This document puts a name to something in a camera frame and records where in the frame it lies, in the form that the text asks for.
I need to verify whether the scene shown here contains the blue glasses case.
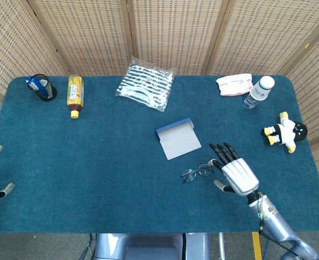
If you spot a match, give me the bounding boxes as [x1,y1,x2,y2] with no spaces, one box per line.
[155,117,203,161]

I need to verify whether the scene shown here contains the grey metal table leg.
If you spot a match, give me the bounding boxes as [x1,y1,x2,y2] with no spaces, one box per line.
[218,232,226,260]

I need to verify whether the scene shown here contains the eyeglasses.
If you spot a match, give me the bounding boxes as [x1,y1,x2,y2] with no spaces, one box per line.
[180,164,214,184]

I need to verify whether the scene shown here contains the blue table carpet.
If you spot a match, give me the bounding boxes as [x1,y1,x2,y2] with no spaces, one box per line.
[0,75,319,234]

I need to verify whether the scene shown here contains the black mesh pen holder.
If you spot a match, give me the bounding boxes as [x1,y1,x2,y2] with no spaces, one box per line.
[28,73,58,102]

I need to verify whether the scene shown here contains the blue Oreo cookie pack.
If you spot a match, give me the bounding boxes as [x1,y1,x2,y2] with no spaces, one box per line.
[25,76,48,92]

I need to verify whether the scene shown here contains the clear plastic water bottle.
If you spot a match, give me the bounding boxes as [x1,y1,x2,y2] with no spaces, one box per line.
[243,91,263,109]

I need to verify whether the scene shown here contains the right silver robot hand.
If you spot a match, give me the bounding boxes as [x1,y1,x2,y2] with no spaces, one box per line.
[207,142,260,197]

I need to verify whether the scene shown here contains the striped clothing in plastic bag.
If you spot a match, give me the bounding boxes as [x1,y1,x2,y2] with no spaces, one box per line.
[115,56,178,113]

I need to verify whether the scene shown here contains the white paper cup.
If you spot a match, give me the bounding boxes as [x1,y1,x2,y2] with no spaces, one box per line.
[250,75,275,101]

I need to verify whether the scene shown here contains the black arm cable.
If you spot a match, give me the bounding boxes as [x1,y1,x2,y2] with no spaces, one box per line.
[258,220,295,254]

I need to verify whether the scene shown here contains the blue-grey robot torso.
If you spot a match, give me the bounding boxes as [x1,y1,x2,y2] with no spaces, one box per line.
[94,232,211,260]

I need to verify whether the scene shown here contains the pink tissue pack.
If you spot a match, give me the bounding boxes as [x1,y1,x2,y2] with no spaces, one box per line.
[216,73,254,97]

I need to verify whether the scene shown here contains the wicker folding screen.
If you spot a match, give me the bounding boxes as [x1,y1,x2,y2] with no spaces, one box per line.
[0,0,319,198]

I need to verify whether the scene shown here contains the black and white plush doll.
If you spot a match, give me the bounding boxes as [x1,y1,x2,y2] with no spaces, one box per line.
[261,111,309,154]

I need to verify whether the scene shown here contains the tea bottle with yellow cap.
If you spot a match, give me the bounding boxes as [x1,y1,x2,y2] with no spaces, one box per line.
[67,75,85,119]

